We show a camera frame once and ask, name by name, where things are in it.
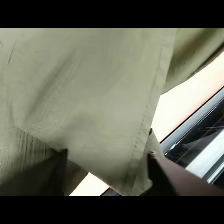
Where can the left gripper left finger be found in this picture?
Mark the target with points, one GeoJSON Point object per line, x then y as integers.
{"type": "Point", "coordinates": [50, 176]}

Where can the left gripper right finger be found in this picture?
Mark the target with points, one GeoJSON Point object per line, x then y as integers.
{"type": "Point", "coordinates": [176, 181]}

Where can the pale green garment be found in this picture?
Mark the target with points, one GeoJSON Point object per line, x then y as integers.
{"type": "Point", "coordinates": [86, 100]}

